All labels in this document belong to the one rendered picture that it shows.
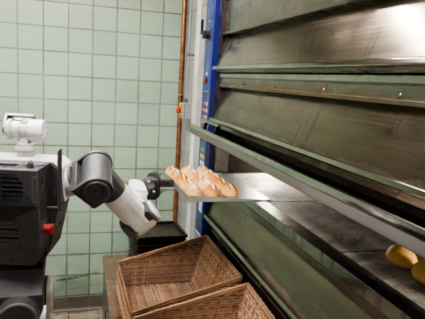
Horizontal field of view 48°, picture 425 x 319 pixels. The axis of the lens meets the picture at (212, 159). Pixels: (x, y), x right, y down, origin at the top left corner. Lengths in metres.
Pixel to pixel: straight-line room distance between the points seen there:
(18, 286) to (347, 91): 1.08
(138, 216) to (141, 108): 1.81
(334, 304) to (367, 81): 0.64
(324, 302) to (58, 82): 2.34
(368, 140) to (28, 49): 2.47
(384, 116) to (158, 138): 2.30
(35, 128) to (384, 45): 0.99
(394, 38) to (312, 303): 0.82
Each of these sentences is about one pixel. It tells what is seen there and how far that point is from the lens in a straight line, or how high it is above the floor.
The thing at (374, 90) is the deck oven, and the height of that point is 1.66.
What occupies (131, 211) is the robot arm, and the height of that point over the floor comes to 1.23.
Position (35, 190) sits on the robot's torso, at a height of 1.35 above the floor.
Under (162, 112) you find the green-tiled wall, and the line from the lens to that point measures 3.33.
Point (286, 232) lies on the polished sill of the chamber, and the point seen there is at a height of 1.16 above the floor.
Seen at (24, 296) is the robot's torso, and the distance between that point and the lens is 1.50.
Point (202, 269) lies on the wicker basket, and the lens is 2.48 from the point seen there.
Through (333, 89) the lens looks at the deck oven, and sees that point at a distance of 1.41.
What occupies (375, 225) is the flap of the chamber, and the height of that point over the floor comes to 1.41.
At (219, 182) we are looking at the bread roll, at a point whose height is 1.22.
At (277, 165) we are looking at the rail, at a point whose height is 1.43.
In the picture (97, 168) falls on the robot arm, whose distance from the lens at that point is 1.44.
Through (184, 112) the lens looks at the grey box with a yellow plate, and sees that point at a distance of 3.00.
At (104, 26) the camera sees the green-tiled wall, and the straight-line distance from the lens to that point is 3.29.
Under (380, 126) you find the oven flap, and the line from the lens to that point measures 1.24.
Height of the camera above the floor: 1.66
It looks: 9 degrees down
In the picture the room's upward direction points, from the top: 3 degrees clockwise
